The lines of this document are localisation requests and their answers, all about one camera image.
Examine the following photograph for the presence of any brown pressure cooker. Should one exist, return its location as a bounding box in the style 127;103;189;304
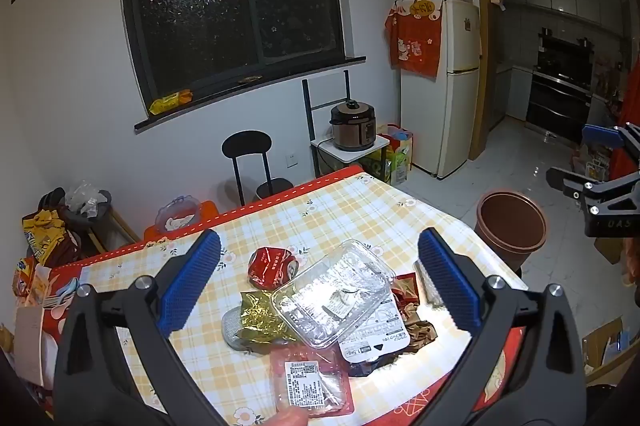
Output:
329;101;377;152

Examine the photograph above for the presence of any red wrapper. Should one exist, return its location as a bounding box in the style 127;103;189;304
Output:
390;272;420;307

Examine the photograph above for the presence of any small clear labelled container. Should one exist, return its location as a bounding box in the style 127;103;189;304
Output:
270;346;355;417

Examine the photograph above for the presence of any white printed film lid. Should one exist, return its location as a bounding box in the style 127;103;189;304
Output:
339;291;412;364

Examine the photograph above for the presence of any crumpled clear plastic bag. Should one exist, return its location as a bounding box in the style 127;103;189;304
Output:
65;180;106;214

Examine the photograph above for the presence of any yellow snack packet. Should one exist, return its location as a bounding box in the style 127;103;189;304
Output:
149;89;194;115

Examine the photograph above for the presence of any large clear plastic tray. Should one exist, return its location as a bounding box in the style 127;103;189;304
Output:
271;239;397;349

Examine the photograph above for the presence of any black round chair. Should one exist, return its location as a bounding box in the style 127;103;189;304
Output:
221;130;295;207

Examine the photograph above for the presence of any brown plastic bin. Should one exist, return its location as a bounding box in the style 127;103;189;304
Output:
475;190;547;271

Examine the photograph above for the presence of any person's left hand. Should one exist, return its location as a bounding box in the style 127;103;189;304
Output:
270;407;309;426

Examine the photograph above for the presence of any wooden stool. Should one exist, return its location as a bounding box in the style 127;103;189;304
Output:
75;206;141;257

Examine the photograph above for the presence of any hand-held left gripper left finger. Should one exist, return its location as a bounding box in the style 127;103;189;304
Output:
52;229;236;426

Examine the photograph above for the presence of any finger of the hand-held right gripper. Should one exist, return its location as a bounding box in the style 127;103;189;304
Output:
581;122;640;157
546;166;640;220

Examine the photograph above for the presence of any crushed red can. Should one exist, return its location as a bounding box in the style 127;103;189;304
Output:
248;246;300;291

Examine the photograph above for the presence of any red plastic stool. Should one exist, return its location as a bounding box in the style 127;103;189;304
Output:
144;201;221;242

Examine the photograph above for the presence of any cardboard box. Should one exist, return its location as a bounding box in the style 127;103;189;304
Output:
582;316;631;382

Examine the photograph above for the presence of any brown wrapper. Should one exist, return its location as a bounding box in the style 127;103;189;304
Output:
395;319;438;354

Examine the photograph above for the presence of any black built-in oven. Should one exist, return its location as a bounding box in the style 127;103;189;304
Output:
527;71;593;144

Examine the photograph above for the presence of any red gift bag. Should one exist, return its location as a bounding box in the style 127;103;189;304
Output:
15;256;83;387

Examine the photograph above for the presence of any green shopping bag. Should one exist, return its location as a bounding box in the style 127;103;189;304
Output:
372;123;415;186

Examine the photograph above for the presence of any red printed cloth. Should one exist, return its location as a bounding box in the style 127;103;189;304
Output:
384;0;444;80

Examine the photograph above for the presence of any silver mesh foil disc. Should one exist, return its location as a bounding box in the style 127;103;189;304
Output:
221;306;281;352

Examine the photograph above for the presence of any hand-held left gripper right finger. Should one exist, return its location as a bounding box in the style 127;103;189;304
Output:
415;227;587;426

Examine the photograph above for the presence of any black windowsill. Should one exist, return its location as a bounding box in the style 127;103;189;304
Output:
134;55;367;134

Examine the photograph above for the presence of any black metal rack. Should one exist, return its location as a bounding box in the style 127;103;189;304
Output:
301;70;391;182

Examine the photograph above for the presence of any clear glass bowl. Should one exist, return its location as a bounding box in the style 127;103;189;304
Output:
155;195;201;232

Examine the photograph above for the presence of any cream refrigerator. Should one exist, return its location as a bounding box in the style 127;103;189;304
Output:
400;0;482;179

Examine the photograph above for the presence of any gold foil wrapper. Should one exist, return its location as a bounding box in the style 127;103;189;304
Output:
239;290;301;344

